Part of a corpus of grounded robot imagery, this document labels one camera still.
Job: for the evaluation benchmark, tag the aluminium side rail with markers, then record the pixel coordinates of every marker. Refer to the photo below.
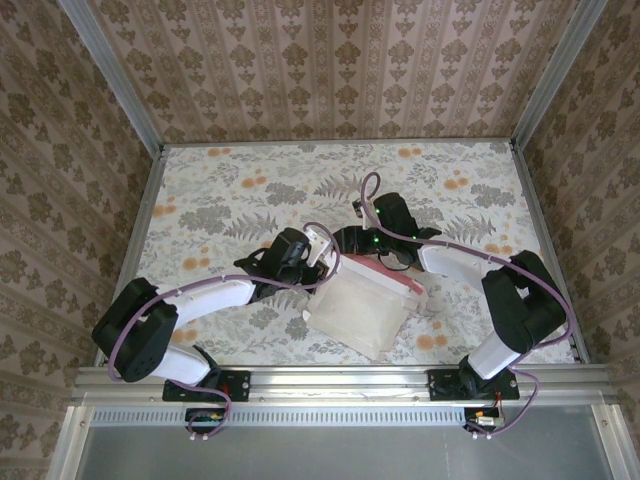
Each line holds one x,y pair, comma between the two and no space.
545,235
135,235

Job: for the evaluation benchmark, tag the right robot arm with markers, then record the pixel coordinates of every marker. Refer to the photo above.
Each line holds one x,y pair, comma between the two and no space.
450,260

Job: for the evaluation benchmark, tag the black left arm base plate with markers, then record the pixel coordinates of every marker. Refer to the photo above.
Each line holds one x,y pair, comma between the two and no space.
235,385

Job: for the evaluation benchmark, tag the long aluminium base rail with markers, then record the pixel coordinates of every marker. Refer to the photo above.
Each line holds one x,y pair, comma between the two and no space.
340,380

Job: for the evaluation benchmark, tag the small connector board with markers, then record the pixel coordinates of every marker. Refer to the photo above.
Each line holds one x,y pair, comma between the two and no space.
205,420
485,417

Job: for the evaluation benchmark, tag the floral printed table cover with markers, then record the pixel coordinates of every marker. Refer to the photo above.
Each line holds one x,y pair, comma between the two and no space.
250,180

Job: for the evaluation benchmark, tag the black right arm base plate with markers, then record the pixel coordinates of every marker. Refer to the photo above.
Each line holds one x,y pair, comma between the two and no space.
445,385

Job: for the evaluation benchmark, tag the aluminium frame post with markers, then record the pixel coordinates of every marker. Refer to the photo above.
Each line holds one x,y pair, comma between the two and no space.
555,70
110,70

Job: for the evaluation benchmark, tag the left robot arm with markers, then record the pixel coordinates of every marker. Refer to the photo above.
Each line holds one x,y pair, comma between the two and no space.
220,295

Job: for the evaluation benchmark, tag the pink and white paper box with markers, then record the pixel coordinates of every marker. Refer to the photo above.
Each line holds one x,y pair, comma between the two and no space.
355,310

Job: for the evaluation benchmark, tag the grey metal panel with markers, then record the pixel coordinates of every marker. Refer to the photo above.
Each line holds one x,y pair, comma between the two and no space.
340,455

